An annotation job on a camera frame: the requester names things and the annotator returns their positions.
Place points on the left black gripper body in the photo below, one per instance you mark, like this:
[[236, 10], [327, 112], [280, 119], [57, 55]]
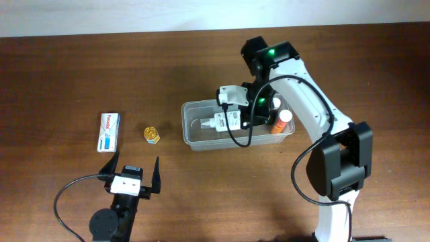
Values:
[[144, 191]]

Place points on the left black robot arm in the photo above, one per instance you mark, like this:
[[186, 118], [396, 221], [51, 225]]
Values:
[[115, 223]]

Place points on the white Panadol medicine box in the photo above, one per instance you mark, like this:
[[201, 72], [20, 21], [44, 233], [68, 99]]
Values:
[[108, 133]]

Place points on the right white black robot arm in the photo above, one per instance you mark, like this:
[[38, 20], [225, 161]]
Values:
[[340, 156]]

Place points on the clear plastic container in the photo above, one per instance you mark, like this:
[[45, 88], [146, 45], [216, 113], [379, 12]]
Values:
[[202, 138]]

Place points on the orange tube white cap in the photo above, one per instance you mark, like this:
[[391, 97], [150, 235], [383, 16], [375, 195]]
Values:
[[283, 118]]

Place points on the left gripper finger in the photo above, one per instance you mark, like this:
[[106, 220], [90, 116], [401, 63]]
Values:
[[108, 170], [156, 178]]

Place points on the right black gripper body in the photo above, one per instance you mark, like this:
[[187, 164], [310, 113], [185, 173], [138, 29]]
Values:
[[254, 121]]

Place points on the white spray bottle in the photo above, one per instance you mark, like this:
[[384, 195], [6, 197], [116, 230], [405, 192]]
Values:
[[221, 121]]

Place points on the dark bottle white cap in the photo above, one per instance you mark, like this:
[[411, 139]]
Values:
[[273, 110]]

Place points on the small gold lid jar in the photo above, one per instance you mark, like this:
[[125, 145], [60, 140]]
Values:
[[151, 135]]

